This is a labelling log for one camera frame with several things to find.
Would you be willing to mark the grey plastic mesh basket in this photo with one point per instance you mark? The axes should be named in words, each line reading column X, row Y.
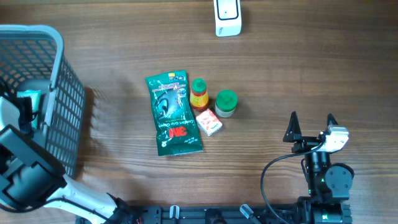
column 32, row 58

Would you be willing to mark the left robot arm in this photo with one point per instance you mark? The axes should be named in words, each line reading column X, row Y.
column 32, row 178

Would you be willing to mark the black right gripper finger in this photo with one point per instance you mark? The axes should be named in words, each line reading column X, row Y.
column 331, row 121
column 293, row 132

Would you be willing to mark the yellow red sauce bottle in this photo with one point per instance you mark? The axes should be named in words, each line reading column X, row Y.
column 199, row 98

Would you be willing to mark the small red tissue box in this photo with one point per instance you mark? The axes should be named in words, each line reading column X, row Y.
column 208, row 122

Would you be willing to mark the green 3M gloves packet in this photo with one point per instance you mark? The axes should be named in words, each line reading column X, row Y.
column 177, row 132

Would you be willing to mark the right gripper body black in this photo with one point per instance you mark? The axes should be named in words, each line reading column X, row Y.
column 306, row 144

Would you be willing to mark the mint wet wipes pack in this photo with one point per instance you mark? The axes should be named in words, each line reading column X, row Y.
column 34, row 96

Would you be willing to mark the green lid glass jar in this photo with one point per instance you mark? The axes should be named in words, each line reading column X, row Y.
column 226, row 103

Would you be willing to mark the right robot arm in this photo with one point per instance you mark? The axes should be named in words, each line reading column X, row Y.
column 328, row 184

